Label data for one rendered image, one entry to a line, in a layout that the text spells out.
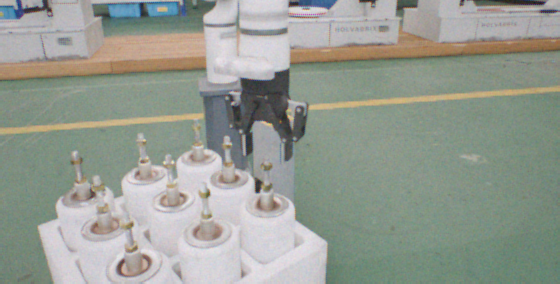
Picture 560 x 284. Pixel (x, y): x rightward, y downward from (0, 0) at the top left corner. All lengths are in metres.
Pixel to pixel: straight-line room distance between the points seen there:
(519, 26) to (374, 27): 1.19
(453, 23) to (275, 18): 2.74
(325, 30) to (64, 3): 1.63
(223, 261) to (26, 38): 2.36
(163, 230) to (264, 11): 0.40
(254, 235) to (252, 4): 0.37
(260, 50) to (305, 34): 2.21
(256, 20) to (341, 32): 2.31
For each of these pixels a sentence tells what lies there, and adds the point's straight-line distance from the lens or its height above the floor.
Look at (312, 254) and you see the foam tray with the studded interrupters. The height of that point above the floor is 0.17.
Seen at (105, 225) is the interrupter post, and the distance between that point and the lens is 0.71.
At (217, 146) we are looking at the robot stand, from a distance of 1.24.
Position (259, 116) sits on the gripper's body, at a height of 0.42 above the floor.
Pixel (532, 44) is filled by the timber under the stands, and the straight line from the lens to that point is 3.63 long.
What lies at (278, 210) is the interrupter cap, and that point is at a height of 0.25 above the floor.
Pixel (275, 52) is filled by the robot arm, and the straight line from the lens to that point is 0.57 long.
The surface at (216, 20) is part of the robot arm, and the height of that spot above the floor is 0.49.
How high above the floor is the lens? 0.65
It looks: 23 degrees down
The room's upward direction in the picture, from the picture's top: straight up
